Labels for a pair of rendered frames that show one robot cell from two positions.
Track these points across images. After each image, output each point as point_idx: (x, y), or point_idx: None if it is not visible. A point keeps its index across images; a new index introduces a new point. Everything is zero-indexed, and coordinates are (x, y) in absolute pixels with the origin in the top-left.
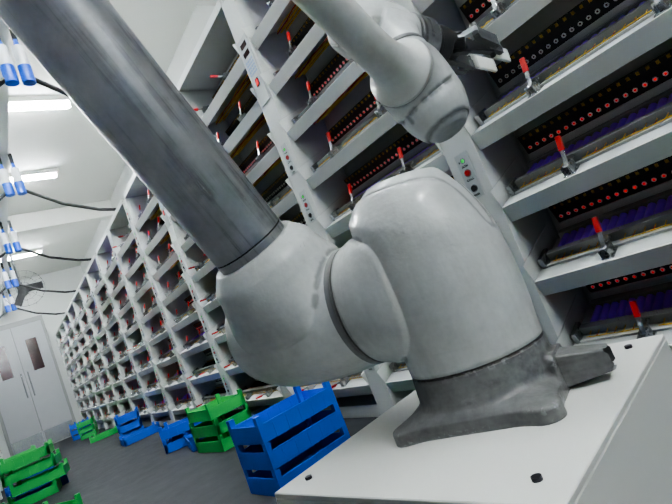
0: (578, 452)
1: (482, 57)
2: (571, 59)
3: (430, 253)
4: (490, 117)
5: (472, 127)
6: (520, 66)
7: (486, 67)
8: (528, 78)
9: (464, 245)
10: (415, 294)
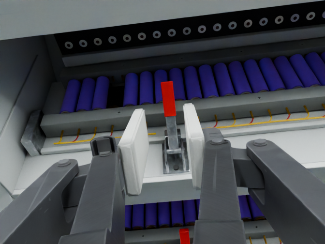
0: None
1: (139, 130)
2: (239, 112)
3: None
4: (58, 150)
5: (15, 167)
6: (113, 40)
7: (144, 167)
8: (173, 133)
9: None
10: None
